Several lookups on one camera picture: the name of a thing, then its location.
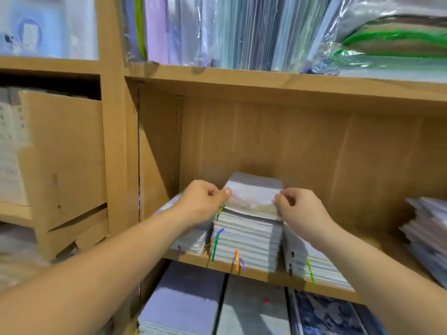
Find person's right forearm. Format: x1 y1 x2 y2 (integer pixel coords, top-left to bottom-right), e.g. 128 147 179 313
314 223 447 335

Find blue white packaged items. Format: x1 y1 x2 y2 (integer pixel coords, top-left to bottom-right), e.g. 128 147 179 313
0 0 100 60

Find pale mountain picture notebook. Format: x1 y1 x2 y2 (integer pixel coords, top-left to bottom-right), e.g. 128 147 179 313
221 171 284 222

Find stack of sage cover notebooks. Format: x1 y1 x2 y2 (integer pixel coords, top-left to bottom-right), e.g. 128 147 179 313
208 209 284 274

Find stack of green edged packets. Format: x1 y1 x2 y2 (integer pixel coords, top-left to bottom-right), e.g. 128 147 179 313
311 0 447 84

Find lilac cover notebook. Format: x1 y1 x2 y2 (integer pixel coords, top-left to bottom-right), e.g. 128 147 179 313
156 193 215 256

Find person's left forearm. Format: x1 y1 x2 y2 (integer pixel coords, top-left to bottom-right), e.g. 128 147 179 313
0 209 193 335

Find pastel grid pattern notebook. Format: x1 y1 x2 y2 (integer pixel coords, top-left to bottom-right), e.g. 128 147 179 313
215 273 292 335

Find blue butterfly cover notebook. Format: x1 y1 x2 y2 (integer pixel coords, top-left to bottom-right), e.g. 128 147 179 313
286 287 371 335

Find wooden shelf unit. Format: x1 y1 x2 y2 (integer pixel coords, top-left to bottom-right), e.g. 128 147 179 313
0 0 447 335

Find row of plastic wrapped folders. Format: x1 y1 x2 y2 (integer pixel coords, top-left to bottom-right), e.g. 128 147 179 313
120 0 346 73

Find large plain lilac notebook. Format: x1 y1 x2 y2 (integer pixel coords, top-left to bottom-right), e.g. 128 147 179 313
137 261 227 335

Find pile of small notebooks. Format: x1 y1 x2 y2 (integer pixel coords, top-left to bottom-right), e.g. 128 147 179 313
400 196 447 288

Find white file boxes row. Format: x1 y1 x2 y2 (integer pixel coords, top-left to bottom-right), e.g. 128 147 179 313
0 87 30 207

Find person's left hand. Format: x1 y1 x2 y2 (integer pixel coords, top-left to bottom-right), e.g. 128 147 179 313
171 180 233 228

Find stack of flat wrapped packets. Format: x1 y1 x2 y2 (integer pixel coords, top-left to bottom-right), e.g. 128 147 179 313
0 223 116 335

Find stack of sky photo notebooks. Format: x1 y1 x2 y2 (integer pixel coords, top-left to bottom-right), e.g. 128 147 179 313
282 223 355 292

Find person's right hand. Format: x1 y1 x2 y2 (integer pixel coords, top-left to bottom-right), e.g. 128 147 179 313
274 188 338 242

